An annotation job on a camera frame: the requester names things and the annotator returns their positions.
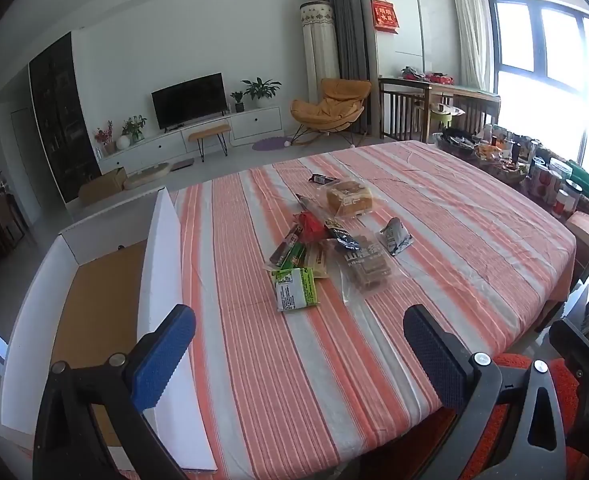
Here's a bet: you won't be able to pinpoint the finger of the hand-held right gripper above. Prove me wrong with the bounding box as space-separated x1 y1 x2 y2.
549 318 589 397

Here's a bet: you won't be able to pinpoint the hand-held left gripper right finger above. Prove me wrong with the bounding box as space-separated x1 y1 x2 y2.
403 304 568 480

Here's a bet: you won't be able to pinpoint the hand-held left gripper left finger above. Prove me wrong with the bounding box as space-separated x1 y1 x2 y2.
33 304 196 480

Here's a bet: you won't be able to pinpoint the clear biscuit packet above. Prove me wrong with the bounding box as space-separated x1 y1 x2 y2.
327 232 400 303

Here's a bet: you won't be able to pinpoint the white and grey snack packet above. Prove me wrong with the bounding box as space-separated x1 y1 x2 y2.
379 217 415 257

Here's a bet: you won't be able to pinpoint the green and white snack packet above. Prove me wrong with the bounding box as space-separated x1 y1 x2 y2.
271 267 321 313

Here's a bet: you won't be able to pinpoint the black snack packet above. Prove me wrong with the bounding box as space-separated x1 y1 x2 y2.
325 223 365 252

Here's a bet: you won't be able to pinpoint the cream yellow snack bar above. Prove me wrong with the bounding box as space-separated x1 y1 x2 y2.
302 242 331 279

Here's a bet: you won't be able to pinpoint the brown fruit roll packet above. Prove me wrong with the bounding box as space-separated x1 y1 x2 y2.
267 221 301 267

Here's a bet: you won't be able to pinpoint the green stick snack packet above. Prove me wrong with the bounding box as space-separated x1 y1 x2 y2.
280 241 309 270

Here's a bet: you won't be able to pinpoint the red snack packet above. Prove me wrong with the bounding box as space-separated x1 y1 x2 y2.
294 211 330 243

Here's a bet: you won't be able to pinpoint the bread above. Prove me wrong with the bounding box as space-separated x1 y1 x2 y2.
322 178 386 219

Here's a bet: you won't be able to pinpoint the thin dark snack packet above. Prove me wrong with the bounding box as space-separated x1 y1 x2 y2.
296 194 325 223

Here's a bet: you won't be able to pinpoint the red chair cushion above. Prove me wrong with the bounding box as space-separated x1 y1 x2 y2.
375 352 589 480

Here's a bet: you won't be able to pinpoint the orange striped tablecloth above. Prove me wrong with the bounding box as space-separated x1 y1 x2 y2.
167 140 578 480

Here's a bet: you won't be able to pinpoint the row of jars and bottles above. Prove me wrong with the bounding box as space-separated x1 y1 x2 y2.
435 125 585 221

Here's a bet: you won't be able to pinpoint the cardboard box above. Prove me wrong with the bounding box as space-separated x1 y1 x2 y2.
78 167 128 207

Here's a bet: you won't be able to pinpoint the wooden chair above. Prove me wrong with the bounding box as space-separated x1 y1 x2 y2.
0 190 31 261

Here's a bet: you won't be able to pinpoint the red flowers in vase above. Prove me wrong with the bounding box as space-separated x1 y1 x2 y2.
94 121 116 156

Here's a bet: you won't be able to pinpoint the wooden stool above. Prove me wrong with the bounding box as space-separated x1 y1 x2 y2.
188 124 232 163

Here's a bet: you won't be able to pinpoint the leafy plant in vase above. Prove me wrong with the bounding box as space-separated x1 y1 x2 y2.
121 115 148 143

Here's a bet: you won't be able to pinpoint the white door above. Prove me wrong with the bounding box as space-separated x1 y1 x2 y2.
10 105 42 226

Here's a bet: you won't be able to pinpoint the lime green stool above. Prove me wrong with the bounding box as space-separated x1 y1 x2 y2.
431 105 466 130

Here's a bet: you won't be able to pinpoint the white television cabinet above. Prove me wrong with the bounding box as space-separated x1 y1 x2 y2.
97 106 284 176

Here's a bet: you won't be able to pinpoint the wooden crib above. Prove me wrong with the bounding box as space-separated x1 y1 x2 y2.
379 77 501 143

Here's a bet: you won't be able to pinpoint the black television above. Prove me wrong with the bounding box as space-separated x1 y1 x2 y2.
151 73 228 131

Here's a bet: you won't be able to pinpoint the dark display cabinet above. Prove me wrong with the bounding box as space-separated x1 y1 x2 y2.
28 31 101 204

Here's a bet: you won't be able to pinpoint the orange lounge chair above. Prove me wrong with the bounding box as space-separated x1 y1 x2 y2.
290 78 373 147

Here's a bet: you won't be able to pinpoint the large potted green plant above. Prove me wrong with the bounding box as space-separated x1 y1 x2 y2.
241 77 282 109

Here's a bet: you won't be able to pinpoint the window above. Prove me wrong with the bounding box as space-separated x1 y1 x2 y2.
487 0 589 171

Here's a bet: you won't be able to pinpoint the covered floor air conditioner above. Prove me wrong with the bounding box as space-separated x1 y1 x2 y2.
299 1 341 106

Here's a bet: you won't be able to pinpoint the white curtain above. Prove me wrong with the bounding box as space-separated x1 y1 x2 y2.
451 0 498 93

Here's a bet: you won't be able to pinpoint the grey curtain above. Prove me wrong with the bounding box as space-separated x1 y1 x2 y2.
315 0 375 133

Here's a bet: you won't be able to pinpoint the red wall hanging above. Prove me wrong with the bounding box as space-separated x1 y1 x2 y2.
371 0 401 35

